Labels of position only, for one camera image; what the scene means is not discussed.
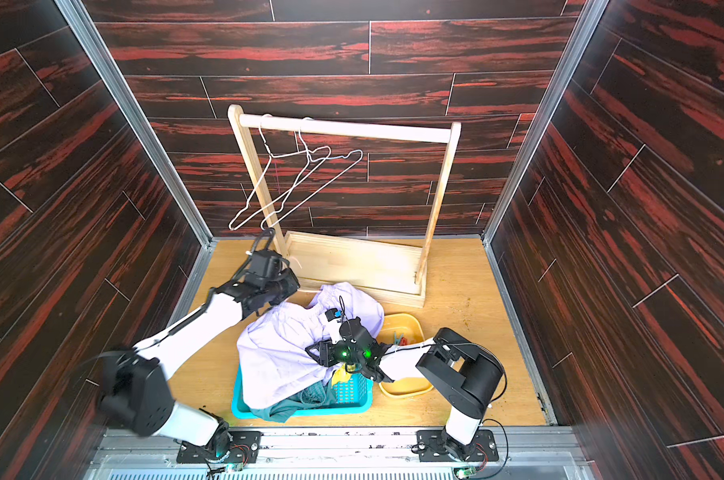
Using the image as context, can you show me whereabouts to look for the green shorts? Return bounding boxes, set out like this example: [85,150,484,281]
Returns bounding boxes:
[251,382,337,423]

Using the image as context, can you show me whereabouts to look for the lilac shorts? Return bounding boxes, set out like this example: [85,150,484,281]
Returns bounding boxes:
[237,282,384,417]

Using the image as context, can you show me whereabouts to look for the pink wire hanger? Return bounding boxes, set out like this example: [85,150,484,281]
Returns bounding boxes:
[227,110,336,232]

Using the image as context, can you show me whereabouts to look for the blue wire hanger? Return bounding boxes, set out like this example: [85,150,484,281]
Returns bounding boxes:
[261,116,364,234]

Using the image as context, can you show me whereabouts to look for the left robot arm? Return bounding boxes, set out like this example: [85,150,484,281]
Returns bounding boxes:
[96,227,299,460]

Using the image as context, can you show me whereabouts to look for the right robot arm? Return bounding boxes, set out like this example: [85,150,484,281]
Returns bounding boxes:
[305,320,508,456]

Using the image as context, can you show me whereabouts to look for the turquoise plastic basket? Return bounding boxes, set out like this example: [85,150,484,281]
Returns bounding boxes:
[231,365,375,420]

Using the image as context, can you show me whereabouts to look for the yellow plastic tray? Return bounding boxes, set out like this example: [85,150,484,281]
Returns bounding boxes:
[377,313,433,399]

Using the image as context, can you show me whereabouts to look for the wooden clothes rack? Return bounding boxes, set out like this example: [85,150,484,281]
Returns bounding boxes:
[227,104,462,308]

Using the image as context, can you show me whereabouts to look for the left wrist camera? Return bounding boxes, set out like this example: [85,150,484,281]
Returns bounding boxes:
[250,249,284,276]

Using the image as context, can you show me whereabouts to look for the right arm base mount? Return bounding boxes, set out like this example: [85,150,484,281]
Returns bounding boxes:
[411,429,499,463]

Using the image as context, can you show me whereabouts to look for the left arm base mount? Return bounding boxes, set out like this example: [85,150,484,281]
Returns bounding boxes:
[176,429,263,465]

